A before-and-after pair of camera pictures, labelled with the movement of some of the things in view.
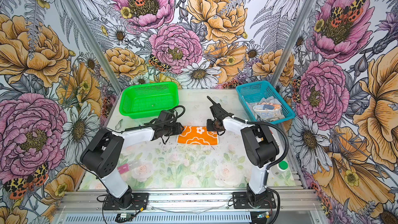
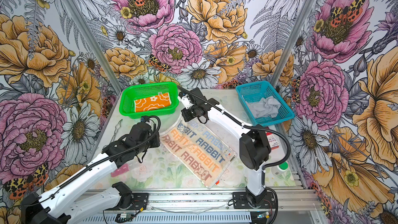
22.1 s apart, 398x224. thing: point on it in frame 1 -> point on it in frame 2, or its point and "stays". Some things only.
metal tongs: [119, 122] stays
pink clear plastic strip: [123, 168] stays
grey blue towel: [268, 109] -> [200, 149]
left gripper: [178, 130] -> [155, 136]
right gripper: [209, 126] -> [185, 114]
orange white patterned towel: [198, 135] -> [162, 99]
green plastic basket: [148, 100] stays
